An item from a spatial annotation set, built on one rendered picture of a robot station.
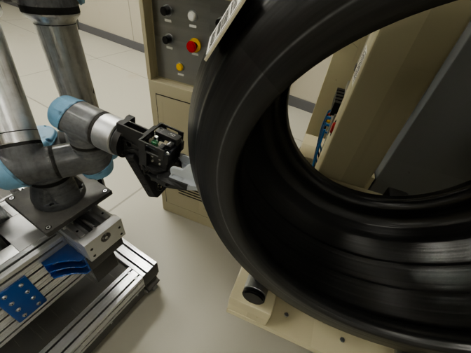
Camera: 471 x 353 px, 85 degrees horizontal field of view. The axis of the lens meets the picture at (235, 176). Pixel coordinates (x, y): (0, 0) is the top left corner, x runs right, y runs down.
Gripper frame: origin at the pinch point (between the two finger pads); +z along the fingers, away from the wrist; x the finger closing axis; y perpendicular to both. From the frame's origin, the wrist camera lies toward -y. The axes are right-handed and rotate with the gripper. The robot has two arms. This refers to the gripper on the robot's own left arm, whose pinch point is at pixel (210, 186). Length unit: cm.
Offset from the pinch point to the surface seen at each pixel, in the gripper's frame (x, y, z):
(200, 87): -9.5, 24.2, -0.9
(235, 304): -11.4, -16.7, 14.1
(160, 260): 28, -107, -27
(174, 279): 22, -105, -14
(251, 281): -9.4, -9.0, 14.9
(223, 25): -11.7, 31.3, 1.3
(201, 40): 66, 3, -36
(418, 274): 3.8, -2.1, 44.0
